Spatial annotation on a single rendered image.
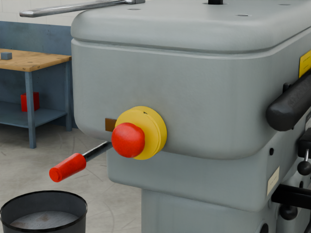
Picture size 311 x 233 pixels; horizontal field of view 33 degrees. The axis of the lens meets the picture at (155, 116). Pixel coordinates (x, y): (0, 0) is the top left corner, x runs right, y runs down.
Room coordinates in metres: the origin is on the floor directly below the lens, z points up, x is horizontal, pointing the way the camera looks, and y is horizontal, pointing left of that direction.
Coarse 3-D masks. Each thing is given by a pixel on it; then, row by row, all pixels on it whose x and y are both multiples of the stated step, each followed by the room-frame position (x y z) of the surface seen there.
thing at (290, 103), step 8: (304, 80) 0.65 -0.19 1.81; (288, 88) 0.62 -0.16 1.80; (296, 88) 0.61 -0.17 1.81; (304, 88) 0.62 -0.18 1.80; (280, 96) 0.58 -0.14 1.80; (288, 96) 0.57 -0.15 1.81; (296, 96) 0.58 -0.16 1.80; (304, 96) 0.59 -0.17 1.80; (272, 104) 0.55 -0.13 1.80; (280, 104) 0.55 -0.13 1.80; (288, 104) 0.55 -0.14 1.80; (296, 104) 0.56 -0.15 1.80; (304, 104) 0.58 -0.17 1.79; (272, 112) 0.55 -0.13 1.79; (280, 112) 0.55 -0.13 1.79; (288, 112) 0.55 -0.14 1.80; (296, 112) 0.55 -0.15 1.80; (304, 112) 0.58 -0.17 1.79; (272, 120) 0.55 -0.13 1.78; (280, 120) 0.55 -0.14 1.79; (288, 120) 0.55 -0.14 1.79; (296, 120) 0.54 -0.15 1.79; (280, 128) 0.55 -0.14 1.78; (288, 128) 0.55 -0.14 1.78
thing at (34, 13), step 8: (96, 0) 0.72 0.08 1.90; (104, 0) 0.73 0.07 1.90; (112, 0) 0.74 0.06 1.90; (120, 0) 0.75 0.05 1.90; (128, 0) 0.76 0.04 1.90; (136, 0) 0.77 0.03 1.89; (144, 0) 0.79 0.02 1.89; (40, 8) 0.61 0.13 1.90; (48, 8) 0.62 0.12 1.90; (56, 8) 0.62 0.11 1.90; (64, 8) 0.63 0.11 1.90; (72, 8) 0.65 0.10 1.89; (80, 8) 0.66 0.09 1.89; (88, 8) 0.68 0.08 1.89; (24, 16) 0.59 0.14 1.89; (32, 16) 0.58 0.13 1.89; (40, 16) 0.59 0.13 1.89
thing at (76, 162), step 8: (104, 144) 0.69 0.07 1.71; (88, 152) 0.66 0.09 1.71; (96, 152) 0.67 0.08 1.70; (64, 160) 0.62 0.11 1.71; (72, 160) 0.62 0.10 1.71; (80, 160) 0.63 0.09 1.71; (88, 160) 0.65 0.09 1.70; (56, 168) 0.60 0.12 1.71; (64, 168) 0.60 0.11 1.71; (72, 168) 0.61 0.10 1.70; (80, 168) 0.63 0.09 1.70; (56, 176) 0.59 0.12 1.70; (64, 176) 0.60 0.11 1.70
